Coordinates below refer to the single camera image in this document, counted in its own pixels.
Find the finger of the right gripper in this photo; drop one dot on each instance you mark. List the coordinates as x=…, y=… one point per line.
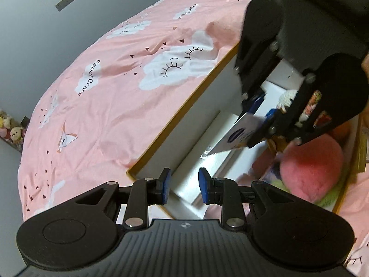
x=250, y=104
x=273, y=125

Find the white crochet doll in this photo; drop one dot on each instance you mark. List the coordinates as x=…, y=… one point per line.
x=286, y=99

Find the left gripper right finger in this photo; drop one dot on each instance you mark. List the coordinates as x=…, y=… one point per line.
x=214, y=191

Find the pink folded cloth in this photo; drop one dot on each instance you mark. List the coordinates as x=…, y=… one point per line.
x=262, y=163

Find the long white box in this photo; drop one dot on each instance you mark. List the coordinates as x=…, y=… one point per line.
x=184, y=181

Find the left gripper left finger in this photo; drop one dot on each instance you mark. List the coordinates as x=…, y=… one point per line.
x=147, y=191

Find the hanging plush toy column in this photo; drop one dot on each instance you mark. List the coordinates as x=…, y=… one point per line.
x=12, y=132

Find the white cream tube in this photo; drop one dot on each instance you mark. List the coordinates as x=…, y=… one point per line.
x=237, y=136

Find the red panda captain plush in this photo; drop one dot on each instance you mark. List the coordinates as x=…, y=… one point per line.
x=323, y=117

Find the pink cloud print duvet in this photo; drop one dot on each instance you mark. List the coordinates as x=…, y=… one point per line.
x=95, y=122

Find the pink fluffy peach plush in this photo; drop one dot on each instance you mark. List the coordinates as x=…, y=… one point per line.
x=312, y=171

